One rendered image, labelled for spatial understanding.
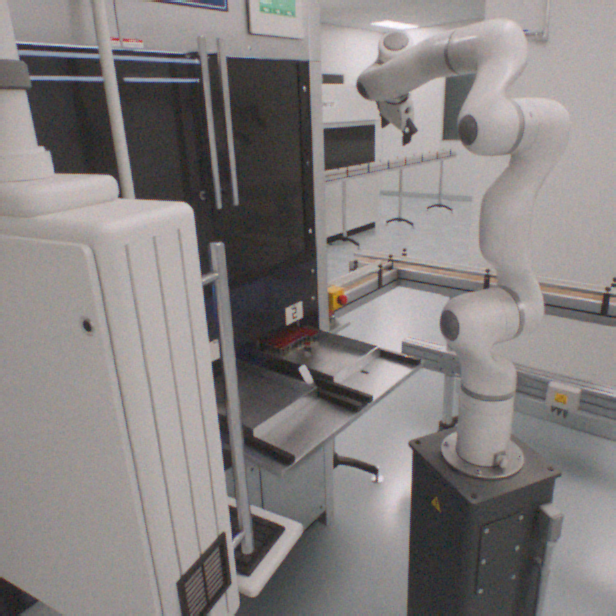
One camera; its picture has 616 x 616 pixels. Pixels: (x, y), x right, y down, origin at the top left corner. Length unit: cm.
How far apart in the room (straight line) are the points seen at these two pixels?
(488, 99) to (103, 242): 70
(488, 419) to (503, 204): 48
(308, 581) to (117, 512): 147
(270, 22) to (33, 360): 114
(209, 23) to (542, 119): 83
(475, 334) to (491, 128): 40
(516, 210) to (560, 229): 179
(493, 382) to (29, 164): 95
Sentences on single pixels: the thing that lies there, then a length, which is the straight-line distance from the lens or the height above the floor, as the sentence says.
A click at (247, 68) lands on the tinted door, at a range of 158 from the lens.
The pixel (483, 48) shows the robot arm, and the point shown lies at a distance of 114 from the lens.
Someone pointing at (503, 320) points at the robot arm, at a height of 124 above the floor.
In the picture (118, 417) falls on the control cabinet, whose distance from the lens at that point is 72.
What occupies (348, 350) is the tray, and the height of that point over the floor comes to 88.
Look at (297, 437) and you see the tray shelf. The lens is 138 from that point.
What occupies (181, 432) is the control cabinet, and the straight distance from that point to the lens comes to 80.
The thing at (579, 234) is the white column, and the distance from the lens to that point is 287.
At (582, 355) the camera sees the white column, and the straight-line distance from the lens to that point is 304.
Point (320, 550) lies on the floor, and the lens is 233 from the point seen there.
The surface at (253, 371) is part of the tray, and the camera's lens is 169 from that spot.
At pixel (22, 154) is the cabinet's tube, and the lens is 82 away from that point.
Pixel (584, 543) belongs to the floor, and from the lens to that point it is 254.
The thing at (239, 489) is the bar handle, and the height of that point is 103.
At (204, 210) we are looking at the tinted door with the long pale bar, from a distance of 146.
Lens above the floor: 166
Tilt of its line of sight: 21 degrees down
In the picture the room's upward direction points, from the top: 2 degrees counter-clockwise
